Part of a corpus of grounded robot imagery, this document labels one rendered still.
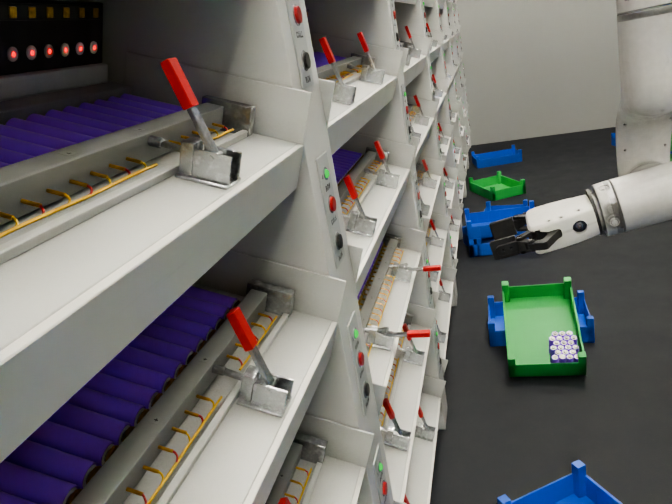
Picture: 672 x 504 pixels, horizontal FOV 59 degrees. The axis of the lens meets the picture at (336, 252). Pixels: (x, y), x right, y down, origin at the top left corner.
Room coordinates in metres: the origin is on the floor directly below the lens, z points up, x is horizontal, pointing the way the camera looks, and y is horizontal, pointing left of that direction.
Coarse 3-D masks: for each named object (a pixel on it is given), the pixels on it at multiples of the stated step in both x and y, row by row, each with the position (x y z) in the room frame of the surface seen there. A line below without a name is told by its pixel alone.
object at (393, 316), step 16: (384, 240) 1.25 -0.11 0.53; (400, 240) 1.24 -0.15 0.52; (416, 240) 1.25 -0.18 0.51; (400, 256) 1.21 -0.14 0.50; (416, 256) 1.22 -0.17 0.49; (368, 288) 1.04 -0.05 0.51; (400, 288) 1.05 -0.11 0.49; (384, 304) 0.98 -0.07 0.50; (400, 304) 0.99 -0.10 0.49; (384, 320) 0.92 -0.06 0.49; (400, 320) 0.93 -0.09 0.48; (384, 352) 0.82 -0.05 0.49; (384, 368) 0.78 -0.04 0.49; (384, 384) 0.74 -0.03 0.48
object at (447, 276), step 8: (448, 272) 1.92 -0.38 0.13; (440, 280) 1.77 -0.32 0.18; (448, 280) 1.92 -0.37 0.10; (440, 288) 1.85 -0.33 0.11; (448, 288) 1.86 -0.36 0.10; (440, 296) 1.77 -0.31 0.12; (448, 296) 1.76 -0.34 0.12; (440, 304) 1.74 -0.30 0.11; (448, 304) 1.74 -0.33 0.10; (440, 312) 1.68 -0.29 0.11; (448, 312) 1.69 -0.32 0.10; (440, 320) 1.63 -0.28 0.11; (448, 320) 1.64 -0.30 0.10; (440, 328) 1.58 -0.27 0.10; (448, 328) 1.59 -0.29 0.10; (440, 336) 1.51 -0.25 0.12; (440, 344) 1.49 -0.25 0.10; (440, 352) 1.45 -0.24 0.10
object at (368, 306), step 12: (396, 240) 1.23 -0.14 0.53; (396, 252) 1.20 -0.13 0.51; (384, 264) 1.10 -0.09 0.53; (384, 276) 1.05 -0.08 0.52; (372, 288) 0.99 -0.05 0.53; (384, 288) 1.02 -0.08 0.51; (372, 300) 0.94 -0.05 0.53; (384, 300) 0.98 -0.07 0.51; (360, 312) 0.90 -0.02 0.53; (372, 312) 0.92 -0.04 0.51
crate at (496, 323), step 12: (492, 300) 1.77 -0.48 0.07; (576, 300) 1.71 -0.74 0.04; (492, 312) 1.77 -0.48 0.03; (588, 312) 1.60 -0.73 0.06; (492, 324) 1.60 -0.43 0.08; (504, 324) 1.72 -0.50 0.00; (588, 324) 1.52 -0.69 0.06; (492, 336) 1.60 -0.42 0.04; (504, 336) 1.59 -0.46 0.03; (588, 336) 1.52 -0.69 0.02
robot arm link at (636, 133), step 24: (624, 24) 0.85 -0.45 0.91; (648, 24) 0.82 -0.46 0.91; (624, 48) 0.85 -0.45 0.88; (648, 48) 0.82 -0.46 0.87; (624, 72) 0.85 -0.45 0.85; (648, 72) 0.82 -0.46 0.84; (624, 96) 0.85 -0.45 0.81; (648, 96) 0.82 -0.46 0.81; (624, 120) 0.90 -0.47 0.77; (648, 120) 0.88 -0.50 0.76; (624, 144) 0.92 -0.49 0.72; (648, 144) 0.91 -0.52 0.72; (624, 168) 0.92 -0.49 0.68
